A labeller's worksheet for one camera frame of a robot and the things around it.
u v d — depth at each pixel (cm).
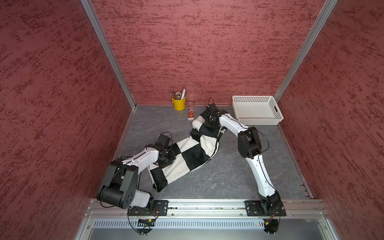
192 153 92
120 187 43
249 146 65
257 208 73
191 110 117
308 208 76
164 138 74
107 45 85
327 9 71
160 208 74
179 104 117
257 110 120
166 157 77
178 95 104
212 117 82
